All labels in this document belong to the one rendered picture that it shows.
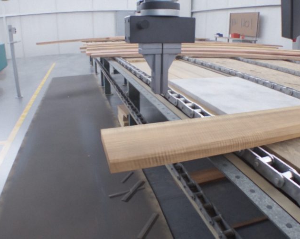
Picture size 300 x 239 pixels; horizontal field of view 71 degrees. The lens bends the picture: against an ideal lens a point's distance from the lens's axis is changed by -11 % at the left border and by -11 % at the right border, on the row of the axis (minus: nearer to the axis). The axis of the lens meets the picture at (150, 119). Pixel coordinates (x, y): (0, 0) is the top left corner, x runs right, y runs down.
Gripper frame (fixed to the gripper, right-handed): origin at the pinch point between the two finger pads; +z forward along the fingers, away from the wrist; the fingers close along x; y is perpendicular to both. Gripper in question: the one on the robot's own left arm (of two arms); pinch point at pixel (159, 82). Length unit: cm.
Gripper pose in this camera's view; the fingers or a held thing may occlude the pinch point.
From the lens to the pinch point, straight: 48.5
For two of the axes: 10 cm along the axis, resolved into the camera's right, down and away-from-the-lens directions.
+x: 9.5, -1.1, 2.8
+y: 3.0, 3.5, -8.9
